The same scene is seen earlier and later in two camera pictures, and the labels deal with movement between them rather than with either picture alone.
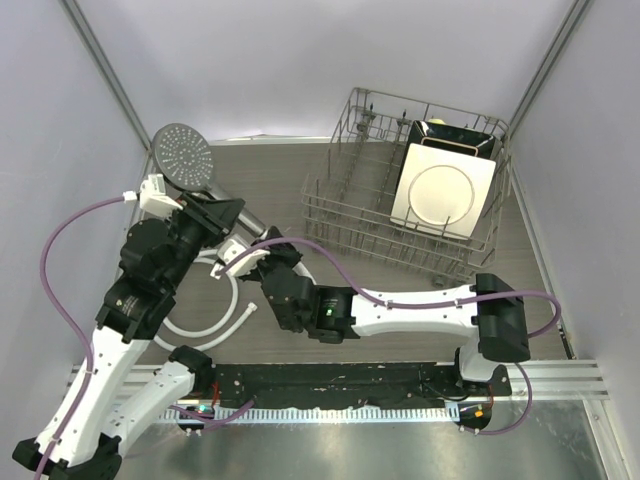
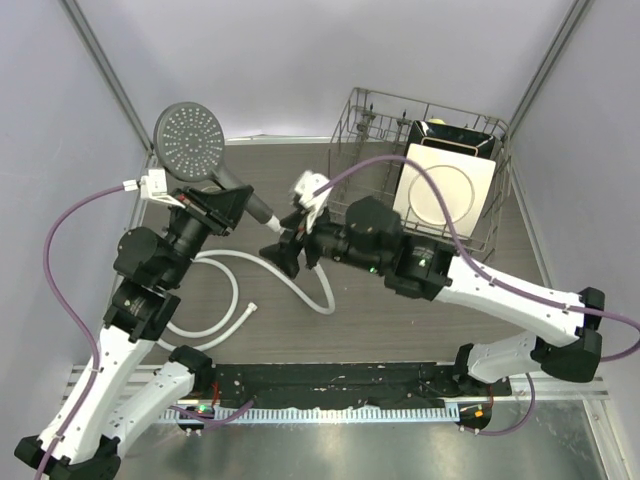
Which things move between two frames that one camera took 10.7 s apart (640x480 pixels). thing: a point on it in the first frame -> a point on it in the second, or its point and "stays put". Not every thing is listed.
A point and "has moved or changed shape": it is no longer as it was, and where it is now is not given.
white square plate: [443, 191] stays put
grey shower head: [184, 155] has moved or changed shape
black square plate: [449, 138] stays put
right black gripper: [281, 252] -> [286, 253]
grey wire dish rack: [348, 196] stays put
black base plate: [351, 385] stays put
